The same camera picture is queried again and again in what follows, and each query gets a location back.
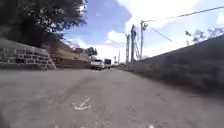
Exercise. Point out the dark vehicle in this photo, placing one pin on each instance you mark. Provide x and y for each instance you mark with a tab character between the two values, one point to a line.
107	62

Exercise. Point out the thin distant pole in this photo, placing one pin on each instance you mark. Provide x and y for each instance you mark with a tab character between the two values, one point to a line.
118	57

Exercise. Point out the white pickup truck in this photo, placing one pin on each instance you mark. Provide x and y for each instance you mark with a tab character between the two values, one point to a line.
97	64

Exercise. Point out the short utility pole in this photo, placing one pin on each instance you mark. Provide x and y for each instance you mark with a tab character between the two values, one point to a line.
127	50

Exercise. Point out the small distant tree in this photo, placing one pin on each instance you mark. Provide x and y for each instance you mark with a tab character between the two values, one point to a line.
90	51

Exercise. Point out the utility pole with transformer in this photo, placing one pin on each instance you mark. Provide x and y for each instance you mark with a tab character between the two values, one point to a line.
133	45

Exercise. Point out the grey asphalt road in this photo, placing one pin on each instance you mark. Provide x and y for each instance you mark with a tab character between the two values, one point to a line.
110	96

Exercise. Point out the tall utility pole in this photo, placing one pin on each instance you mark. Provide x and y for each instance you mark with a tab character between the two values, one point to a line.
142	40

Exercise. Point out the robot's own part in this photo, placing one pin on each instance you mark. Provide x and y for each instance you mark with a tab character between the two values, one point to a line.
151	126

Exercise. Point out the large dark tree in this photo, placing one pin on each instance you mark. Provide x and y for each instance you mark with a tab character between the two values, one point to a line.
33	18

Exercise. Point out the long grey concrete wall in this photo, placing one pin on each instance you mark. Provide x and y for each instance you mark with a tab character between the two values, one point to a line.
186	65

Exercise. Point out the stone block wall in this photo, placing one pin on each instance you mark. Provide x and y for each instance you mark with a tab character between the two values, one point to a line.
23	56

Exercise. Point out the trees behind wall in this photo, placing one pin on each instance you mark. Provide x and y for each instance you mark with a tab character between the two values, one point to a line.
203	34

